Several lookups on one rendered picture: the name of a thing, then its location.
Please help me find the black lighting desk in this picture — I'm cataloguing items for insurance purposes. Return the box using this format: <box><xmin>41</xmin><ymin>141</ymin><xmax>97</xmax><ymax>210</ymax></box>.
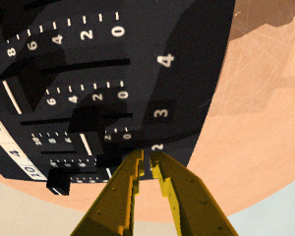
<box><xmin>0</xmin><ymin>0</ymin><xmax>236</xmax><ymax>196</ymax></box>

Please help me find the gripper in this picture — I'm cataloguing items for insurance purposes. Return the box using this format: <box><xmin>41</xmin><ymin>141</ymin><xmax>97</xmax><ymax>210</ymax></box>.
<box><xmin>70</xmin><ymin>149</ymin><xmax>239</xmax><ymax>236</ymax></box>

